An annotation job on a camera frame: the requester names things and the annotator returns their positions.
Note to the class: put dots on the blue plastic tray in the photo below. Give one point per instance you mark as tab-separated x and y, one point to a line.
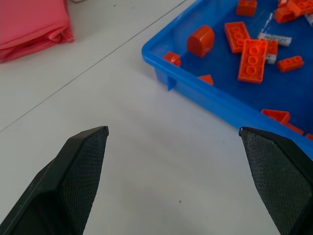
220	76

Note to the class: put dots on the red plastic wedge piece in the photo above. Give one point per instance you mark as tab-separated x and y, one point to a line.
277	116

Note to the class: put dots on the orange triangular block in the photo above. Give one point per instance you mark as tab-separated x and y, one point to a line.
207	79

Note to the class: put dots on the orange rounded arch block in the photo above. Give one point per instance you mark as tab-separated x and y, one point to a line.
201	41

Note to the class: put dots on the small orange block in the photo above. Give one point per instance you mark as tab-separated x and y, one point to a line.
309	136
172	58

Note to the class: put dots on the pink fabric bag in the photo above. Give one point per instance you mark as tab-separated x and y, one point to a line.
29	27

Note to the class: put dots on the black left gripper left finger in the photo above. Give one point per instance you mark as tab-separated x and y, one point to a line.
80	171

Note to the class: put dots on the red plastic rod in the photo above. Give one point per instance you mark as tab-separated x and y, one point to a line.
294	128

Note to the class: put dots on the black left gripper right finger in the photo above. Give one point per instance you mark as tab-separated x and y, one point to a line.
276	171

